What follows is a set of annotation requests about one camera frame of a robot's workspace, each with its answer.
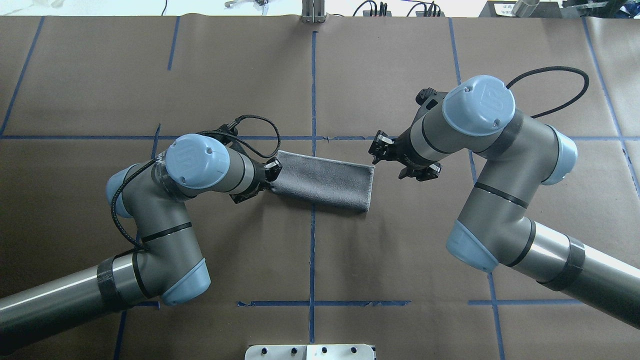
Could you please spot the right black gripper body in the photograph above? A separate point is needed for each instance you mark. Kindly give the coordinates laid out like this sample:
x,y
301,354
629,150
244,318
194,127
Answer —
x,y
403,147

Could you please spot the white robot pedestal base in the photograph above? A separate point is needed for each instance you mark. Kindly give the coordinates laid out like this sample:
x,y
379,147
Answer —
x,y
348,351

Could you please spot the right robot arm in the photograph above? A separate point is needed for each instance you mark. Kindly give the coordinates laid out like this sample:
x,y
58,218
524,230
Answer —
x,y
522,154

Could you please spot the pink and grey towel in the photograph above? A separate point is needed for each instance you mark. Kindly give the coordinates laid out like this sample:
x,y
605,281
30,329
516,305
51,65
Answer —
x,y
328,182

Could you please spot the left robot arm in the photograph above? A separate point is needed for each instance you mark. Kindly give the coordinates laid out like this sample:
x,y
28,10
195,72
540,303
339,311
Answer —
x,y
147,204

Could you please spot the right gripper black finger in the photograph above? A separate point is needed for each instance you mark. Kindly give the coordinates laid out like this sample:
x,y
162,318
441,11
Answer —
x,y
382,148

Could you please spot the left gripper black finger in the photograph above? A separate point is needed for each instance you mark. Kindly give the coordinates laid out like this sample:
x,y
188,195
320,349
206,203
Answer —
x,y
272,168

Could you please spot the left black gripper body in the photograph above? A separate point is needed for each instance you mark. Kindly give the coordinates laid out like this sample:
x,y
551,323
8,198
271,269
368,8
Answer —
x,y
258,178

